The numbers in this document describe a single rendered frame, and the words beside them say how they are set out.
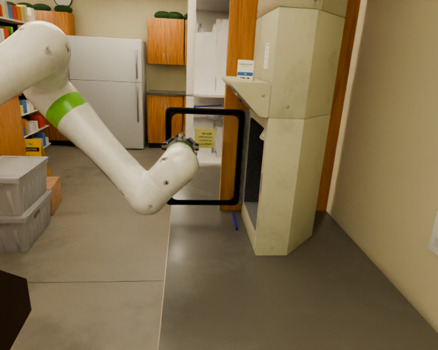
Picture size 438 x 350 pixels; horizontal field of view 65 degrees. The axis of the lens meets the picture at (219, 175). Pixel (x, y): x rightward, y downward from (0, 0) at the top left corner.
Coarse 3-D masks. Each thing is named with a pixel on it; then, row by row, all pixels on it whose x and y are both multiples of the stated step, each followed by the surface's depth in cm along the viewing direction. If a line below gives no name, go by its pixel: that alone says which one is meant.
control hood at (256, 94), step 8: (224, 80) 119; (232, 80) 104; (240, 80) 106; (256, 80) 110; (232, 88) 110; (240, 88) 98; (248, 88) 98; (256, 88) 98; (264, 88) 98; (240, 96) 105; (248, 96) 99; (256, 96) 99; (264, 96) 99; (248, 104) 101; (256, 104) 100; (264, 104) 100; (256, 112) 101; (264, 112) 101
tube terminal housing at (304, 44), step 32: (256, 32) 122; (288, 32) 94; (320, 32) 97; (256, 64) 121; (288, 64) 97; (320, 64) 102; (288, 96) 100; (320, 96) 107; (288, 128) 103; (320, 128) 113; (288, 160) 106; (320, 160) 120; (288, 192) 110; (288, 224) 114
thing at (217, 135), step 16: (176, 128) 131; (192, 128) 131; (208, 128) 132; (224, 128) 132; (208, 144) 134; (224, 144) 135; (208, 160) 136; (224, 160) 137; (208, 176) 138; (224, 176) 139; (192, 192) 140; (208, 192) 140; (224, 192) 141
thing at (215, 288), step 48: (192, 240) 124; (240, 240) 126; (336, 240) 130; (192, 288) 98; (240, 288) 99; (288, 288) 101; (336, 288) 102; (384, 288) 103; (192, 336) 81; (240, 336) 82; (288, 336) 83; (336, 336) 84; (384, 336) 85; (432, 336) 85
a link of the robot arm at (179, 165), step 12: (180, 144) 100; (168, 156) 91; (180, 156) 91; (192, 156) 93; (156, 168) 93; (168, 168) 91; (180, 168) 91; (192, 168) 92; (156, 180) 92; (168, 180) 92; (180, 180) 92; (192, 180) 95; (168, 192) 94
